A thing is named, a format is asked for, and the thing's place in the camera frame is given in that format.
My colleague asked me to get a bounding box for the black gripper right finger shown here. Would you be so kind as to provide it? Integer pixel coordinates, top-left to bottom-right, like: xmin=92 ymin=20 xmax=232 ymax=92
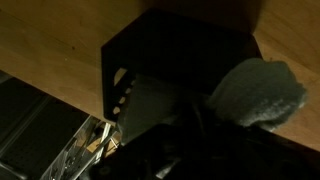
xmin=203 ymin=109 xmax=320 ymax=180

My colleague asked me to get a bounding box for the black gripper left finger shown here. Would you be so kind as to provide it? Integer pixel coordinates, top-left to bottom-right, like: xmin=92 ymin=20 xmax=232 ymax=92
xmin=87 ymin=99 xmax=204 ymax=180

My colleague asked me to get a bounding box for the white knitted towel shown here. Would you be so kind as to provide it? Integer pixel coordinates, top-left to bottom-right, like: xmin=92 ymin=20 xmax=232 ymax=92
xmin=116 ymin=57 xmax=309 ymax=145

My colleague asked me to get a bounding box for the clear plastic packaging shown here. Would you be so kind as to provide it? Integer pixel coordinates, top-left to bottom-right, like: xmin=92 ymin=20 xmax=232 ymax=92
xmin=39 ymin=114 xmax=123 ymax=180

